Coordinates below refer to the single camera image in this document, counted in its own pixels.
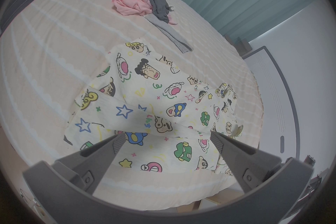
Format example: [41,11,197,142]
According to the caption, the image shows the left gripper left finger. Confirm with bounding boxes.
[54,134,127,195]

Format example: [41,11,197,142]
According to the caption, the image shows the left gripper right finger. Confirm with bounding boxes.
[210,132,283,193]

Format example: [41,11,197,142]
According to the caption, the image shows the white printed pyjama top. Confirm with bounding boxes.
[64,40,244,177]

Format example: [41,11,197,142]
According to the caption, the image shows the bed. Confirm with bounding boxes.
[0,0,301,216]

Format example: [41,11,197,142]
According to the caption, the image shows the grey bedside table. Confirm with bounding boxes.
[224,34,254,58]

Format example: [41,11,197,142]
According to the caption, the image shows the pink garment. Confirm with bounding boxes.
[111,0,154,17]

